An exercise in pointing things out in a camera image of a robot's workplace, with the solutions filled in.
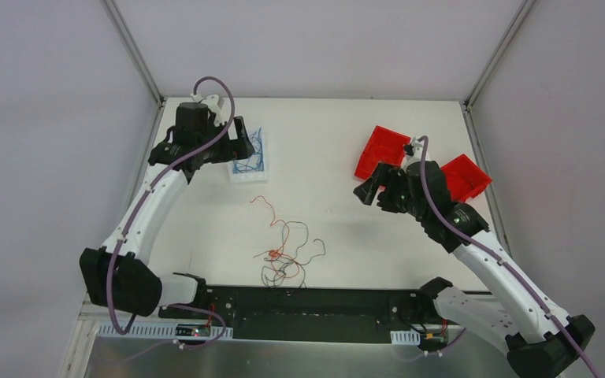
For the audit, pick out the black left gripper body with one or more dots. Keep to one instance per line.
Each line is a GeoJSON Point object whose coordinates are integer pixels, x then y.
{"type": "Point", "coordinates": [236, 144]}

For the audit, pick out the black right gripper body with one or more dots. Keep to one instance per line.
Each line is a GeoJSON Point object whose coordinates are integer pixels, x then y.
{"type": "Point", "coordinates": [386, 187]}

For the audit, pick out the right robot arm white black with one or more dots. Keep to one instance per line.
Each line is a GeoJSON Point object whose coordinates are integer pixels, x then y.
{"type": "Point", "coordinates": [538, 337]}

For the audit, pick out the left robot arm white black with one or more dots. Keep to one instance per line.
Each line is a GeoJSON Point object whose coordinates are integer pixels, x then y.
{"type": "Point", "coordinates": [117, 273]}

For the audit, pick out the white plastic tray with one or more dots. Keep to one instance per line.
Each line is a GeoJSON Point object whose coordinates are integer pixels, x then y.
{"type": "Point", "coordinates": [255, 169]}

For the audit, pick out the far red plastic bin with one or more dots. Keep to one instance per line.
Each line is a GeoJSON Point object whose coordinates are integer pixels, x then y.
{"type": "Point", "coordinates": [383, 145]}

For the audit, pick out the red plastic bin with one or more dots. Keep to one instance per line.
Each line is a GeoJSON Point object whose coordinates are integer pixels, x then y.
{"type": "Point", "coordinates": [383, 145]}
{"type": "Point", "coordinates": [465, 179]}

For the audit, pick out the near red plastic bin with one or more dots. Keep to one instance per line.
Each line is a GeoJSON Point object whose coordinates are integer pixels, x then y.
{"type": "Point", "coordinates": [465, 179]}

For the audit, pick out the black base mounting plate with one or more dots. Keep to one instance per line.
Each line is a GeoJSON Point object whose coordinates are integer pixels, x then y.
{"type": "Point", "coordinates": [313, 314]}

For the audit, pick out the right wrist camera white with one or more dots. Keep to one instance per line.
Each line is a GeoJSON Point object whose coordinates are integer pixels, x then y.
{"type": "Point", "coordinates": [412, 153]}

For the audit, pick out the right white slotted cable duct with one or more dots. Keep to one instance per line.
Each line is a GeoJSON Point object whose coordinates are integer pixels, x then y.
{"type": "Point", "coordinates": [405, 338]}

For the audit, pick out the white slotted cable duct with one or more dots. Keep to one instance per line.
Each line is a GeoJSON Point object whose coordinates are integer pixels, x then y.
{"type": "Point", "coordinates": [181, 331]}
{"type": "Point", "coordinates": [405, 338]}

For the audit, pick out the left white slotted cable duct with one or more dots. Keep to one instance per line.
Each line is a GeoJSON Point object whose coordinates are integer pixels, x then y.
{"type": "Point", "coordinates": [181, 331]}

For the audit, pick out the aluminium frame rail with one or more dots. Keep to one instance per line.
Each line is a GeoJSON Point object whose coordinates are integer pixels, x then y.
{"type": "Point", "coordinates": [89, 311]}

